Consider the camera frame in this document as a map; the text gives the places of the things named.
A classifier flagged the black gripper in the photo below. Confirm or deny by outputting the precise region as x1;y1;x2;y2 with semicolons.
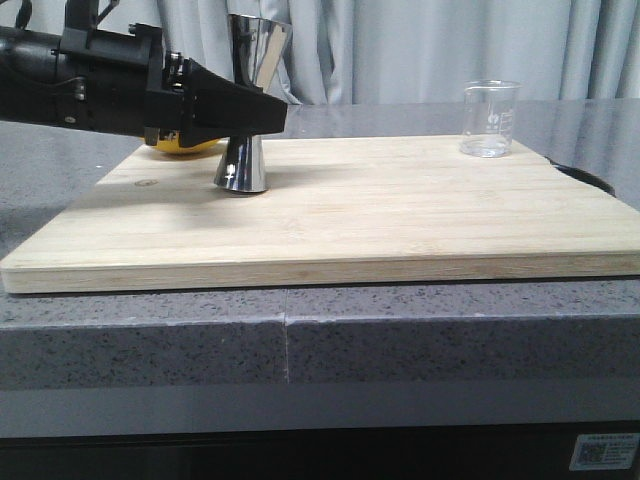
54;22;286;147

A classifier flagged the steel double jigger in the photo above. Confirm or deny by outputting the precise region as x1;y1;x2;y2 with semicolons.
215;14;292;194

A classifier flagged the clear glass beaker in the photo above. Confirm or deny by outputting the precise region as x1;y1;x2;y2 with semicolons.
459;79;522;158

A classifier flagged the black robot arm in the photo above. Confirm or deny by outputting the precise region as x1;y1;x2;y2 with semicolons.
1;24;287;147

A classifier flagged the yellow lemon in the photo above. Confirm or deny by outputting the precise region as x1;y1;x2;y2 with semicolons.
148;139;219;156

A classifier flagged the grey curtain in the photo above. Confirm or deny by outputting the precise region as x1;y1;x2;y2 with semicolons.
0;0;640;108

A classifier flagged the wooden cutting board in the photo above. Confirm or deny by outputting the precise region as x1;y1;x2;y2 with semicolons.
1;136;639;294

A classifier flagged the white QR code label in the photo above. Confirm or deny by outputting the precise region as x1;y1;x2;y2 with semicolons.
569;433;639;471

